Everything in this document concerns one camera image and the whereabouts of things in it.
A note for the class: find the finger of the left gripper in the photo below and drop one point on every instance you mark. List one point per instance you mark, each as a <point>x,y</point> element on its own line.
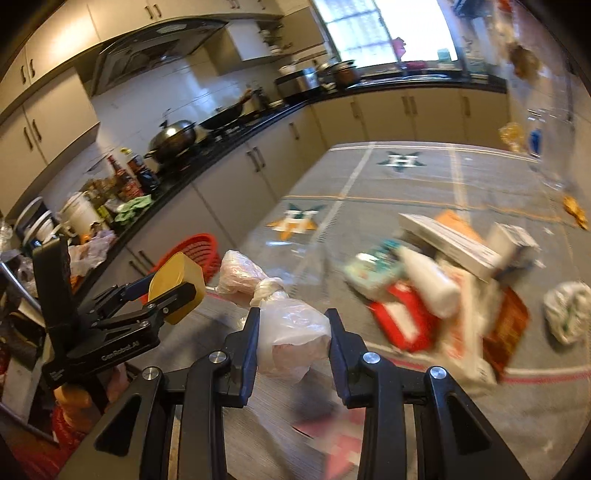
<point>171,307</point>
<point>115,297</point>

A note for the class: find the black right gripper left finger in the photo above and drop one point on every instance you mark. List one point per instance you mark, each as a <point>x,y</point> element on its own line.
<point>132,440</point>

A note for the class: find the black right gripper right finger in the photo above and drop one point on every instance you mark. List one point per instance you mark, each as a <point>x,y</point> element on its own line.
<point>454,439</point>

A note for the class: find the yellow box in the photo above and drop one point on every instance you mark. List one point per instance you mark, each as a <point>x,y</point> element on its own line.
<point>178,269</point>

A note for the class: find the red white paper package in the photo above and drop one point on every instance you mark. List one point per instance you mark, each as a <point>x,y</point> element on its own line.
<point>420,339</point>

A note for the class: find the dark red snack packet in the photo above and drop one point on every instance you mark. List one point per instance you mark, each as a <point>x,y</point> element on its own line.
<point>500,344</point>

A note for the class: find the clear plastic bag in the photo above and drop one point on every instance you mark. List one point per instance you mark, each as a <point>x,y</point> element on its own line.
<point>292,334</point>

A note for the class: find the white plastic bottle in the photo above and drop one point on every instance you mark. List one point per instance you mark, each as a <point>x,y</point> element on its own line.
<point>440,294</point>

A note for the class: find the white tissue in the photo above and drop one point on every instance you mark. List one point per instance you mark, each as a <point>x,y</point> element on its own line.
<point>567,311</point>

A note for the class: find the long white medicine box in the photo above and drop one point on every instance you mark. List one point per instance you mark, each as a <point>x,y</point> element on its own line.
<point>473,256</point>

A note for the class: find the white green medicine box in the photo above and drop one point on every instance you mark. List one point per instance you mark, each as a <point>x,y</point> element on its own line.
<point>514,245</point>

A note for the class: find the orange medicine box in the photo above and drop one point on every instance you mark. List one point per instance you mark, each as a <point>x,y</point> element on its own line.
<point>454,221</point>

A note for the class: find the red sleeve forearm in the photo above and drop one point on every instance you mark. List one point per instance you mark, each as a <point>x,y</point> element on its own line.
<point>39,458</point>

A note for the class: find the left hand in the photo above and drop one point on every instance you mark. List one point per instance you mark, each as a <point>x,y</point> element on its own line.
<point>79,411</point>

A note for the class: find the crumpled plastic bags on counter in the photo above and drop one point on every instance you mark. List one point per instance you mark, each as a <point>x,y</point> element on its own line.
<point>86,257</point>

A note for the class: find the red plastic basket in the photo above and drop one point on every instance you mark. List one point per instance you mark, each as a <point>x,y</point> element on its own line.
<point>201,249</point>

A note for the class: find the green cloth on counter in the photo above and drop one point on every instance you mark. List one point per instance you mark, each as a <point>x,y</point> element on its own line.
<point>129,210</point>

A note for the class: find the dark sauce bottle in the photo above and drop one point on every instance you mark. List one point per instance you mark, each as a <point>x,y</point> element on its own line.
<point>147,180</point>

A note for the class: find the grey patterned tablecloth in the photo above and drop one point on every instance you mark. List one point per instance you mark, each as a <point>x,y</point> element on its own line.
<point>435,254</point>

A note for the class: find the steel wok with lid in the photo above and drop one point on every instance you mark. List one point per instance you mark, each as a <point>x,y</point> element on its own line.
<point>171,141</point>

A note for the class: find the green white wrapper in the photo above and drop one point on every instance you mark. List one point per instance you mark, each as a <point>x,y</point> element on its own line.
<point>372,273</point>

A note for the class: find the black frying pan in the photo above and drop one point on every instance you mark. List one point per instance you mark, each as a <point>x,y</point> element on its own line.
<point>227,115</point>

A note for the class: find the range hood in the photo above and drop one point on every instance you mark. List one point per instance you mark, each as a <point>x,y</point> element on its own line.
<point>148,48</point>

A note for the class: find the orange peel pieces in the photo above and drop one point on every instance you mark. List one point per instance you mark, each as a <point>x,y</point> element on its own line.
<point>573,208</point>

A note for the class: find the silver rice cooker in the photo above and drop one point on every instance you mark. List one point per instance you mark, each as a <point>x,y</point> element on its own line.
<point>297,84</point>

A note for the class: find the dark cooking pot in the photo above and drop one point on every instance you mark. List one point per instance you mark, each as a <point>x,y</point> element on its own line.
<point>339,76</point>

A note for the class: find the blue plastic bag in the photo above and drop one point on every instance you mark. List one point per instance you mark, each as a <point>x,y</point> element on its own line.
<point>535,141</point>

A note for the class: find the clear glass pitcher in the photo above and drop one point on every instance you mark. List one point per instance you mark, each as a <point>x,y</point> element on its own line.
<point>558,137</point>

